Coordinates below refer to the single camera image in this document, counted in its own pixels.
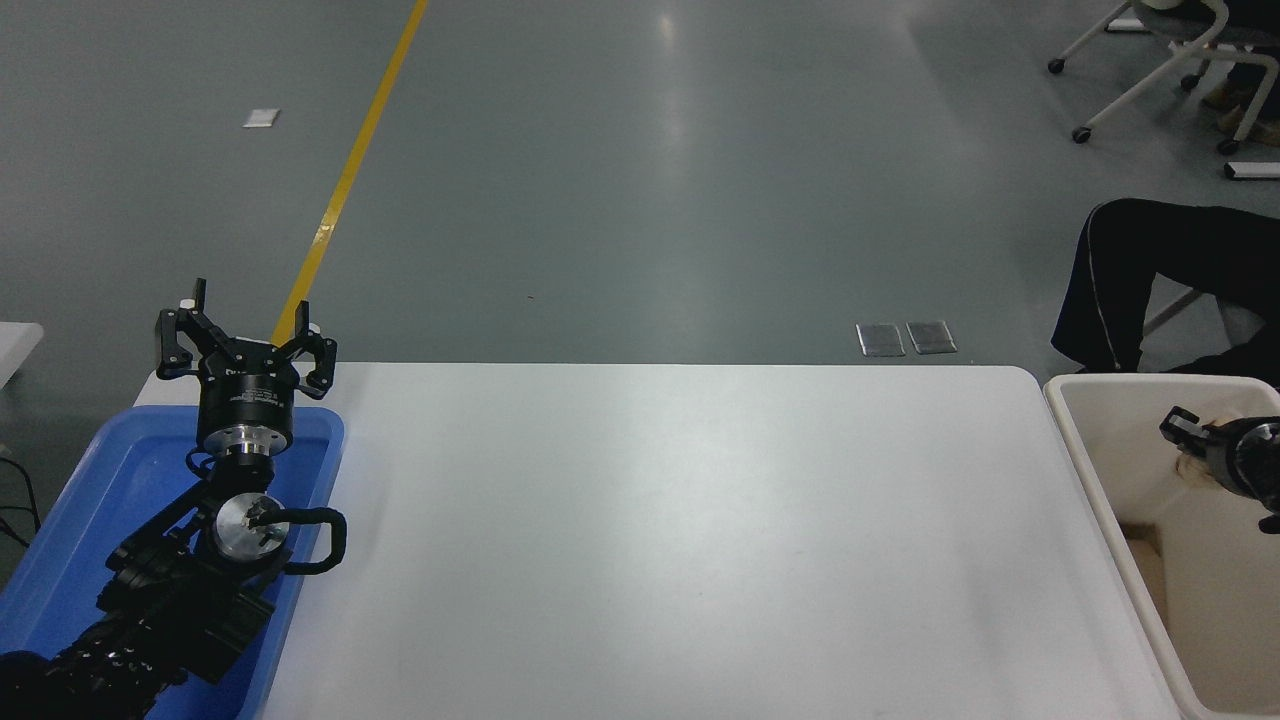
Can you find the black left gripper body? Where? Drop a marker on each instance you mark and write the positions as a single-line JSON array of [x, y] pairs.
[[246, 398]]

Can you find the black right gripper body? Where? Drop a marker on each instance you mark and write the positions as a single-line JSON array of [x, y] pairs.
[[1250, 460]]

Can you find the tan paper ball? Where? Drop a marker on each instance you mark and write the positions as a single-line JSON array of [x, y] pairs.
[[1192, 466]]

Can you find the large pale plastic bin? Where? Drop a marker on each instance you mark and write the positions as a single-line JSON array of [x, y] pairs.
[[1120, 440]]

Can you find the blue plastic tray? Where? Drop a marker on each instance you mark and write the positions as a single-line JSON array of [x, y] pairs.
[[110, 480]]

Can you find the white side table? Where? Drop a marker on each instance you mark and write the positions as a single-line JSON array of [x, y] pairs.
[[15, 350]]

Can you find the person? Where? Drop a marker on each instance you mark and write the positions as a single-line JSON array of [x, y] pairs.
[[1150, 250]]

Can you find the small white floor plate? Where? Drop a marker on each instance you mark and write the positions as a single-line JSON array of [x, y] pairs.
[[261, 118]]

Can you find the white floor bar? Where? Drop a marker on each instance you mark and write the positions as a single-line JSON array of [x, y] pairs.
[[1250, 170]]

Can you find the silver metal floor plate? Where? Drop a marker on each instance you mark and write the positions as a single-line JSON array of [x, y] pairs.
[[931, 337], [880, 339]]

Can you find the white wheeled chair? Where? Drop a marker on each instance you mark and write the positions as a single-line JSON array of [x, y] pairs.
[[1150, 75]]

